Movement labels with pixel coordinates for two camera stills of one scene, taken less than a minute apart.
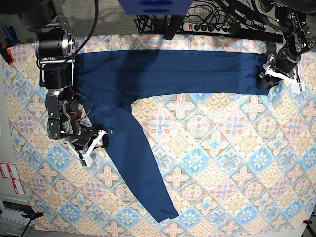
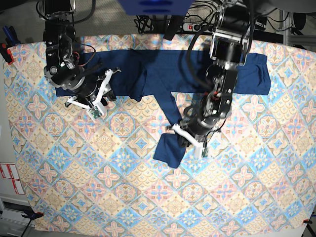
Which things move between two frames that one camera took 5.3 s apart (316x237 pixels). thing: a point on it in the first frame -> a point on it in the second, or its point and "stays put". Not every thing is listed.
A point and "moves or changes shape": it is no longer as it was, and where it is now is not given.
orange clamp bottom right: (306, 221) stays put
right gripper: (284, 60) -> (197, 128)
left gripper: (82, 138) -> (95, 89)
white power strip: (192, 27) stays put
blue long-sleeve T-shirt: (106, 83) moves or changes shape
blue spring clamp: (12, 38) stays put
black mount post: (172, 27) stays put
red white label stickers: (9, 170) stays put
